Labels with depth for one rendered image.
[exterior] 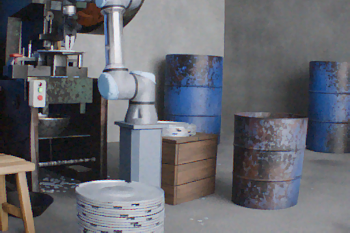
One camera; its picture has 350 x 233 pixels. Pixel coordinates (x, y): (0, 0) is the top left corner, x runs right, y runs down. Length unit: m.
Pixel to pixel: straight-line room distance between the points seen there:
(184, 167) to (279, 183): 0.51
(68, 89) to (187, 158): 0.75
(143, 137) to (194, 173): 0.53
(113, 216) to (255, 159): 1.12
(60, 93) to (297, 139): 1.28
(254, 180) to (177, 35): 3.13
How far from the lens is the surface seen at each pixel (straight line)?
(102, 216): 1.39
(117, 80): 2.00
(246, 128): 2.35
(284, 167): 2.35
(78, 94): 2.61
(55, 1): 2.71
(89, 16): 3.01
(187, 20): 5.37
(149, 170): 2.10
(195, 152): 2.48
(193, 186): 2.51
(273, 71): 5.48
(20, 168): 1.69
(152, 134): 2.08
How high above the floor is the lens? 0.66
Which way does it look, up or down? 3 degrees down
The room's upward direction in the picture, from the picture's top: 2 degrees clockwise
